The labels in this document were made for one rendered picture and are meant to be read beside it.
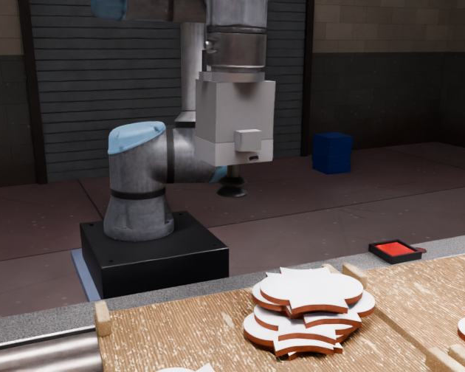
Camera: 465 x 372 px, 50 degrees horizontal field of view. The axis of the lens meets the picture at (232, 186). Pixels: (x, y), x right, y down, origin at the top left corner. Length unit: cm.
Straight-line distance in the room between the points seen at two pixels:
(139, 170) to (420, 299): 57
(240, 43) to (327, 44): 578
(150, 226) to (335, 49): 557
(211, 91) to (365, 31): 615
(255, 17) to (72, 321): 54
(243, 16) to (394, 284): 54
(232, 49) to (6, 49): 467
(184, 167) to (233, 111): 42
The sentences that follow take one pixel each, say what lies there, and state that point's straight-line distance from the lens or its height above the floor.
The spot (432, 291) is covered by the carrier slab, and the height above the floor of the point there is 94.
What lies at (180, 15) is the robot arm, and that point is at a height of 138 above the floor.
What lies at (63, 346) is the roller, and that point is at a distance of 80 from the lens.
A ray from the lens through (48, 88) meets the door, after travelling 523.
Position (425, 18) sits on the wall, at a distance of 739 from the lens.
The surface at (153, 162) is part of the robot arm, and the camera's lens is 102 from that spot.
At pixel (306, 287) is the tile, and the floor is 100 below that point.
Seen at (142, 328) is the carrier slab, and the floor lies 94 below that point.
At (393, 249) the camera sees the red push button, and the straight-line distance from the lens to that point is 110.
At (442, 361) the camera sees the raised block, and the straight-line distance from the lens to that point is 70.
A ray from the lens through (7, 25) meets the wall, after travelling 523.
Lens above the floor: 134
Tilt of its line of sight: 16 degrees down
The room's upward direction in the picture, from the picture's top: straight up
